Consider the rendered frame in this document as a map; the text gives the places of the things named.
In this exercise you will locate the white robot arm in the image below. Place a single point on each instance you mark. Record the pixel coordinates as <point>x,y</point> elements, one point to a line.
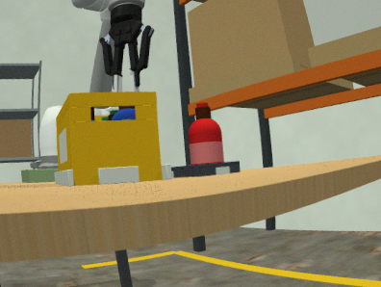
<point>100,82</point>

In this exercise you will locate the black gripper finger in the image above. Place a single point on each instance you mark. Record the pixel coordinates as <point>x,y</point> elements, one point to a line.
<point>138,64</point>
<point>113,68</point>

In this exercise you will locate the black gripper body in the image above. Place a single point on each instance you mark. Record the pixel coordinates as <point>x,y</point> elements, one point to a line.
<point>126,15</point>

